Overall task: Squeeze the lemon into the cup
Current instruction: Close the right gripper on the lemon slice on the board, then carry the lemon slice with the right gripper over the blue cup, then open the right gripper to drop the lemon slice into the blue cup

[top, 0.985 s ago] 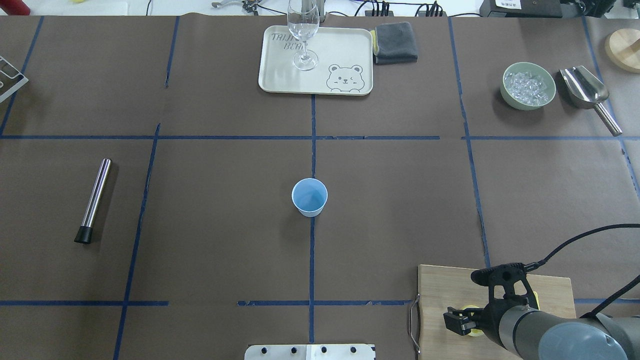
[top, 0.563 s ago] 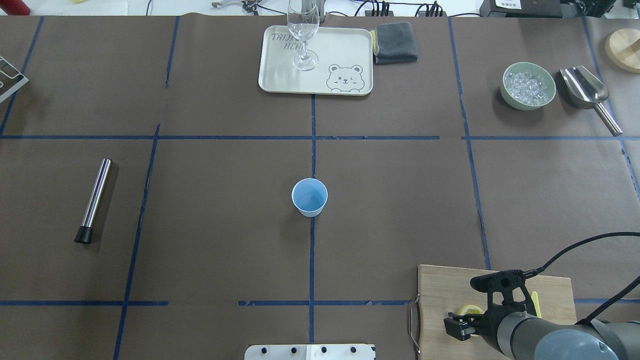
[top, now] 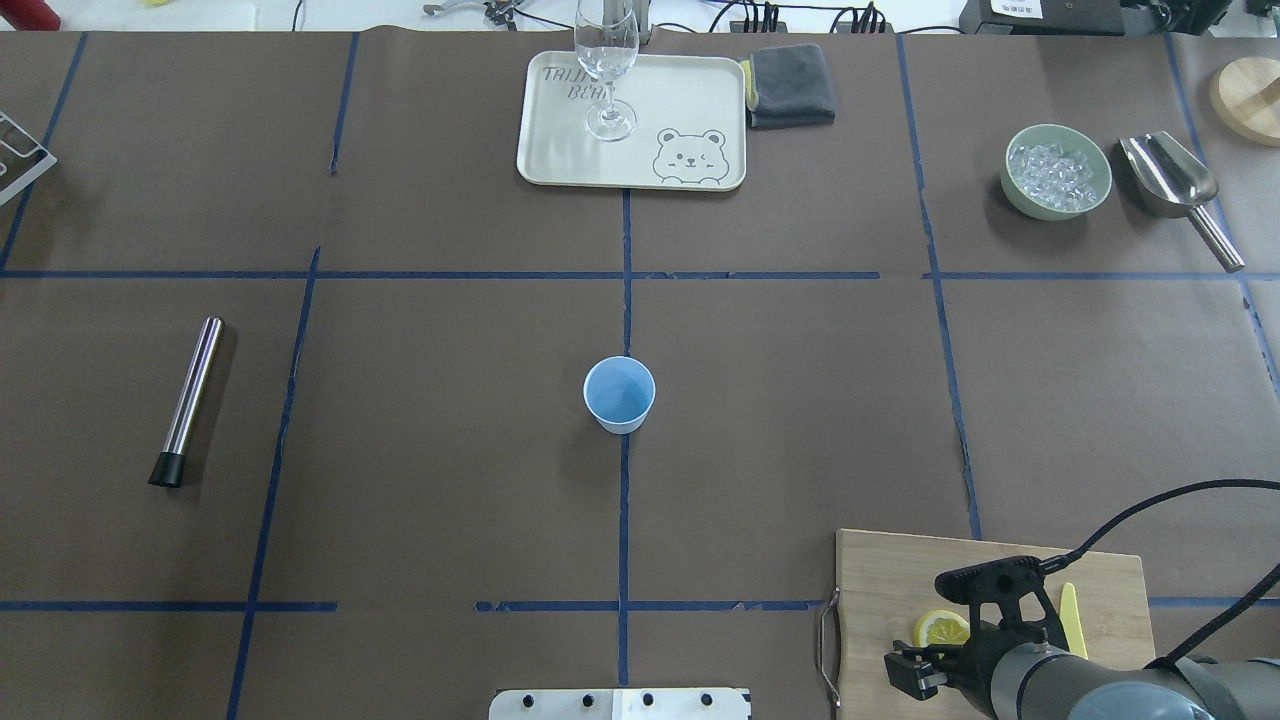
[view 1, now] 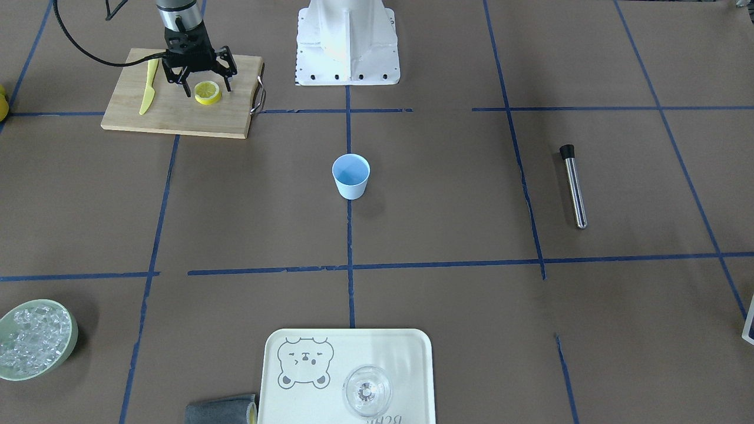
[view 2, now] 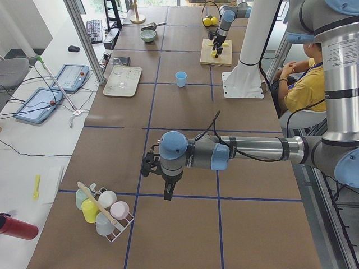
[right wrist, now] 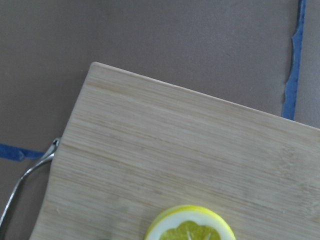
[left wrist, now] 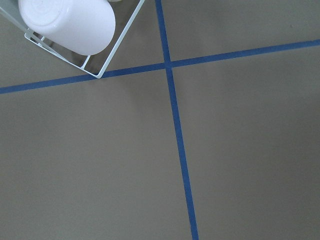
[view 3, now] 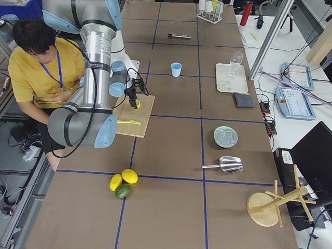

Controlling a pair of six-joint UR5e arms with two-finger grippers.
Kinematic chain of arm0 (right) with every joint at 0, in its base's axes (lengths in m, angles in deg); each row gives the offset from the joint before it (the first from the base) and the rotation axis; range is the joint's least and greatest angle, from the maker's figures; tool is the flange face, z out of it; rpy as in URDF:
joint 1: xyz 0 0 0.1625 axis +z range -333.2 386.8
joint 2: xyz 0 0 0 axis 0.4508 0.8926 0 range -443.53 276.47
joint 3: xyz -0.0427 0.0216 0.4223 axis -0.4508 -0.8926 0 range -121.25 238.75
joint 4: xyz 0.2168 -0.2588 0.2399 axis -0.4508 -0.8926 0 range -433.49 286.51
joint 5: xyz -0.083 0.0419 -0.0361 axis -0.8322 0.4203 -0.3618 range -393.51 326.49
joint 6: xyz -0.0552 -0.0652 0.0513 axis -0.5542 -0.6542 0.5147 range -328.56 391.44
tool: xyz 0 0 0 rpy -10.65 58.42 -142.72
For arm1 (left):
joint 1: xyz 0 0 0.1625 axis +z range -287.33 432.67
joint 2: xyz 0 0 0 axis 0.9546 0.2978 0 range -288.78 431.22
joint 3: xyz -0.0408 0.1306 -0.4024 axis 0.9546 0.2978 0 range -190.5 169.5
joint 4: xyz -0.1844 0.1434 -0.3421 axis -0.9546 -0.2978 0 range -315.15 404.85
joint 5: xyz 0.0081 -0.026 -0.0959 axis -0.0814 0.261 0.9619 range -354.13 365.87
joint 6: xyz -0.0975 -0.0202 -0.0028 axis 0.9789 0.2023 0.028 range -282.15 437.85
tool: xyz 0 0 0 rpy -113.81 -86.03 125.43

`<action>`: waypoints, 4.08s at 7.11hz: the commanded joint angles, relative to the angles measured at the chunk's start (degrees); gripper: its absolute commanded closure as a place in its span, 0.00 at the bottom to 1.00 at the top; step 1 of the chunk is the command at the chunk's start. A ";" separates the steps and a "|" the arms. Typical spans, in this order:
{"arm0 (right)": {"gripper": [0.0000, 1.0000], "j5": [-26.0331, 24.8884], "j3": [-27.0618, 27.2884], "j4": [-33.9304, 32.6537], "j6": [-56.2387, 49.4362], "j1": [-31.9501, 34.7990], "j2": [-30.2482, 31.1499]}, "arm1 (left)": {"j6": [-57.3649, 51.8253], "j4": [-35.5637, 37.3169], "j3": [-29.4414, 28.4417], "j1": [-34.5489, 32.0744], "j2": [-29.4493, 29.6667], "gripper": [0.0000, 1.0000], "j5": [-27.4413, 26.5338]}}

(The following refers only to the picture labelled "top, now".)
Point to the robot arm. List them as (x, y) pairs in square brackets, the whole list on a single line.
[(1072, 688)]

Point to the light blue cup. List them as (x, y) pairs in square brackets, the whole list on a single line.
[(619, 392)]

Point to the red bottle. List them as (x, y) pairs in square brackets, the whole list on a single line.
[(30, 15)]

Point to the green bowl of ice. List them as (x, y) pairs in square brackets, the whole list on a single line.
[(1054, 173)]

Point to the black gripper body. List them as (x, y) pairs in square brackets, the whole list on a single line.
[(968, 662)]

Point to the yellow lemon slice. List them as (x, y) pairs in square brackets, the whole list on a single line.
[(940, 626)]

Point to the yellow plastic knife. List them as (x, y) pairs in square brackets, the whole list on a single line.
[(1071, 620)]

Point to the clear wine glass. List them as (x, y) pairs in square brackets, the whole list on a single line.
[(606, 36)]

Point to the grey folded cloth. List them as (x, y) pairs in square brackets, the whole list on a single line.
[(787, 87)]

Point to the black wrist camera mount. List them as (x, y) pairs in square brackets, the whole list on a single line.
[(1002, 582)]

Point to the steel ice scoop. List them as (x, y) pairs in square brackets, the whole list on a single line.
[(1173, 183)]

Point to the steel muddler black tip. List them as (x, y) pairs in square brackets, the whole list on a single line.
[(169, 467)]

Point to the white wire cup rack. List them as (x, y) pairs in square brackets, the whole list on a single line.
[(23, 159)]

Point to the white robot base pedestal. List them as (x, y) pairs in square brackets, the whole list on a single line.
[(623, 703)]

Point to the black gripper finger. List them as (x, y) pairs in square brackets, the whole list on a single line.
[(914, 671)]

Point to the wooden mug tree stand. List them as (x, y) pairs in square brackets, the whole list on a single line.
[(1245, 96)]

